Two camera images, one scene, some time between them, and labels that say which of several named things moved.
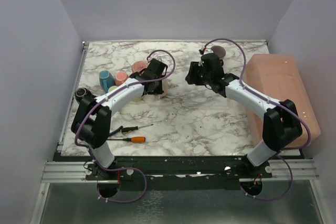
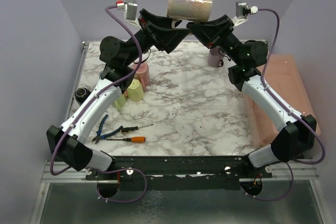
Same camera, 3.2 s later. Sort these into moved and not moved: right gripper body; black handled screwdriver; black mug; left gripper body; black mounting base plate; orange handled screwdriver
Moved: right gripper body; left gripper body
Not moved: black mug; orange handled screwdriver; black handled screwdriver; black mounting base plate
